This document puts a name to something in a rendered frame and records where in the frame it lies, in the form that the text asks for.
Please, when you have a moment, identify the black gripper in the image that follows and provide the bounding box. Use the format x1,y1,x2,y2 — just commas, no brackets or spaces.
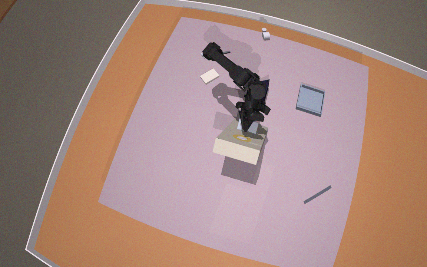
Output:
235,93,264,132

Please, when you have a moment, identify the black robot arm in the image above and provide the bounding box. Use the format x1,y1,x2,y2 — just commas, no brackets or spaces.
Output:
202,42,271,115

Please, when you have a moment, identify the cream flat rectangular block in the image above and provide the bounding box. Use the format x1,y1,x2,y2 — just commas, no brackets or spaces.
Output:
200,69,219,84

